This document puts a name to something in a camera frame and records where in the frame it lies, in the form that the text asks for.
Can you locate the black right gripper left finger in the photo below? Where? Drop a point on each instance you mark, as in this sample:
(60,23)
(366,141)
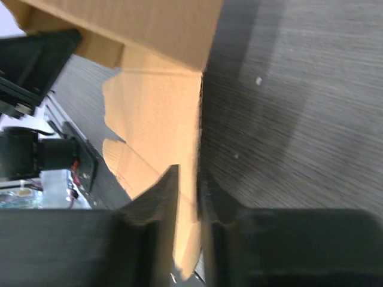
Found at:
(129,246)

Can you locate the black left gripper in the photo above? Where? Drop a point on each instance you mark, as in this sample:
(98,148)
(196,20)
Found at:
(30,65)

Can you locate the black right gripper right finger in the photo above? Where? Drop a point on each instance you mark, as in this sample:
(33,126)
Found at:
(245,246)

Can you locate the brown cardboard box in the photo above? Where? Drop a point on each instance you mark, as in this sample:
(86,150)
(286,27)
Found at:
(153,104)

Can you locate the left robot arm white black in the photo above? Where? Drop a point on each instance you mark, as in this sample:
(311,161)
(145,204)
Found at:
(20,154)

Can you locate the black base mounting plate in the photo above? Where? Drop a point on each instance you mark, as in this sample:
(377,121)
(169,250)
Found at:
(99,186)

